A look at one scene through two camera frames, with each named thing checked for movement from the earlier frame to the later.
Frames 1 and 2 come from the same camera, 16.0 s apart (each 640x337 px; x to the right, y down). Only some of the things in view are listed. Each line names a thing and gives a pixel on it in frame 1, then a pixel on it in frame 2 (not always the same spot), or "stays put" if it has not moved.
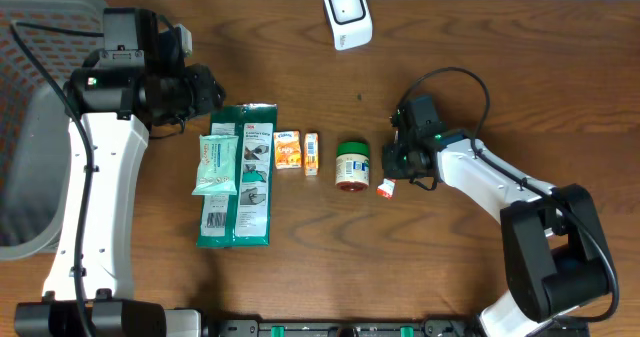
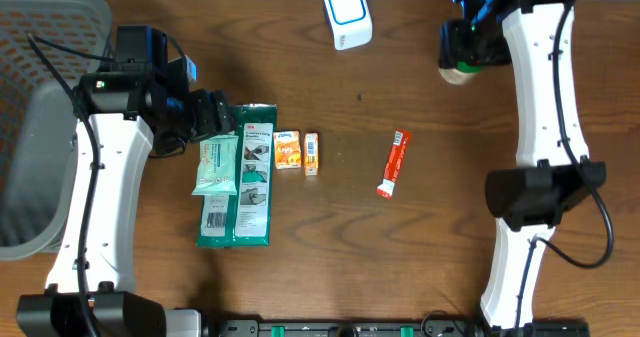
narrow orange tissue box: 311,154 stays put
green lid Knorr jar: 352,166 to 461,74
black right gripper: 390,167 to 455,48
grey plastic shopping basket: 35,115 stays put
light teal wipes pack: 216,165 stays put
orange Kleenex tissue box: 287,149 stays put
